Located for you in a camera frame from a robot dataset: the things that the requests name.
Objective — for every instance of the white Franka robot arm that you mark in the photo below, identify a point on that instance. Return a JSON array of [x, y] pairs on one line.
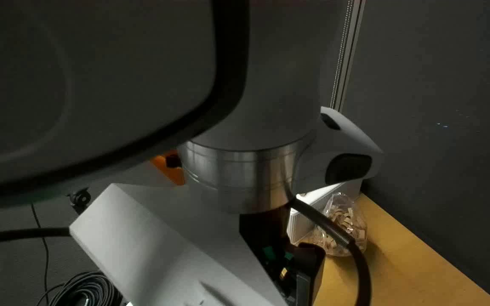
[[115, 85]]

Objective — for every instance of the clear bag of rubber bands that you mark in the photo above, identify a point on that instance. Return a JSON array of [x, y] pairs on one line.
[[344, 212]]

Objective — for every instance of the aluminium wall profile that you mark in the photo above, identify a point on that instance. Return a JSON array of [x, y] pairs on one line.
[[348, 51]]

